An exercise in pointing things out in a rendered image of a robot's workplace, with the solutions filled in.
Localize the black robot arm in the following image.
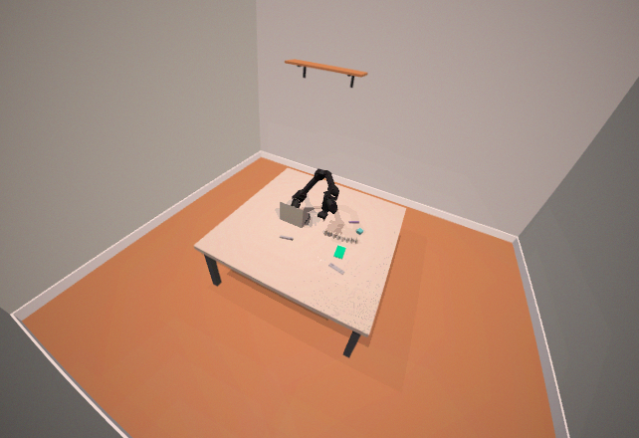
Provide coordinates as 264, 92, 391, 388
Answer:
291, 169, 339, 214

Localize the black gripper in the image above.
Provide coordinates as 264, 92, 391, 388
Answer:
318, 202, 328, 219

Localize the green flat domino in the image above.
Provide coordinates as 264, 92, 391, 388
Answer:
334, 246, 346, 259

